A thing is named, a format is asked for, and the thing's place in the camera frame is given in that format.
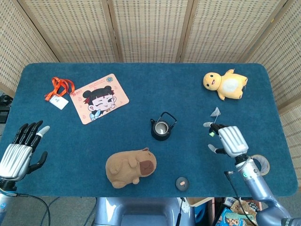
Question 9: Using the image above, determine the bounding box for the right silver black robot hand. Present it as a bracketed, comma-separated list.
[203, 121, 249, 158]

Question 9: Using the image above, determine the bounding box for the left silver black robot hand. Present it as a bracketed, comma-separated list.
[0, 120, 51, 182]

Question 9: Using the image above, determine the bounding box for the pyramid tea bag with string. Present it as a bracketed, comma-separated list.
[208, 106, 222, 137]

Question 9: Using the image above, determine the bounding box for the black teapot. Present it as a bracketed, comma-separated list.
[150, 111, 178, 141]

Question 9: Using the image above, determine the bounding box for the grey round disc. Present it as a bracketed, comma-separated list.
[175, 176, 190, 190]

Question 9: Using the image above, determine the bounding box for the brown snack bag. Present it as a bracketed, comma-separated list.
[230, 200, 261, 226]

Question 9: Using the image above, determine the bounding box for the yellow tape roll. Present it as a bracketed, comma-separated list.
[250, 154, 270, 176]

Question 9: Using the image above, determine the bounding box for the black floor device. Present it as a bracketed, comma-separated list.
[0, 94, 12, 123]

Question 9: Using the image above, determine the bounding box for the yellow plush toy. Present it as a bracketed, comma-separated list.
[203, 68, 249, 101]

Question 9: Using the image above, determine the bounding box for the blue carpet table cover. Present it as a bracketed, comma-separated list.
[0, 62, 299, 198]

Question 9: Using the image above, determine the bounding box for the tan cardboard box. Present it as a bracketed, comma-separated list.
[187, 197, 212, 208]

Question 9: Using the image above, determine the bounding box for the white ID badge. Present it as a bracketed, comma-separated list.
[49, 95, 69, 111]

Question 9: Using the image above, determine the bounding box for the green comb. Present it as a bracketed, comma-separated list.
[225, 212, 252, 221]

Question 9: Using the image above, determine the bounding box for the blue cookie box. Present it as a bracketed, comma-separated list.
[216, 207, 236, 226]

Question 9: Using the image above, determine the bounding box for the pink cartoon girl mouse pad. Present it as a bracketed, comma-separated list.
[69, 73, 130, 125]

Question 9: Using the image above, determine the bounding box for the brown capybara plush toy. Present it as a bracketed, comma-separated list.
[105, 147, 158, 189]

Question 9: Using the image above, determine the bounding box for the blue-grey robot torso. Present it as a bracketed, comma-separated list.
[94, 197, 196, 226]

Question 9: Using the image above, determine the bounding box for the woven rattan folding screen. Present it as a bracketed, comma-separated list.
[0, 0, 301, 170]

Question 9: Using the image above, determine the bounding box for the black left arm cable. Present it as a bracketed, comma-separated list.
[14, 193, 51, 226]

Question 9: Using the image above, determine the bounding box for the orange lanyard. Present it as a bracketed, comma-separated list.
[44, 77, 75, 101]

